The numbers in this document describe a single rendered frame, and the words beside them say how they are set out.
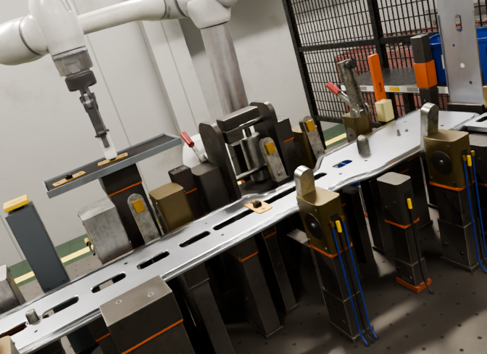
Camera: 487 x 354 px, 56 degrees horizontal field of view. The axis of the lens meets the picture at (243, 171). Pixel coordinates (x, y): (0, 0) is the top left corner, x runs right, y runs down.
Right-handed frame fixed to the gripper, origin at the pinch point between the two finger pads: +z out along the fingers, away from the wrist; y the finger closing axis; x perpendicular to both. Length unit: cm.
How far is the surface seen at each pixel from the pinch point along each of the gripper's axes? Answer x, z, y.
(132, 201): 1.9, 10.6, 21.3
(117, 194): -2.1, 12.2, 5.4
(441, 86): 104, 17, 3
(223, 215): 20.6, 20.2, 27.4
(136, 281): -2.3, 20.3, 41.7
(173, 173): 13.7, 10.2, 12.3
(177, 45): 70, -10, -281
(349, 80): 71, 5, 6
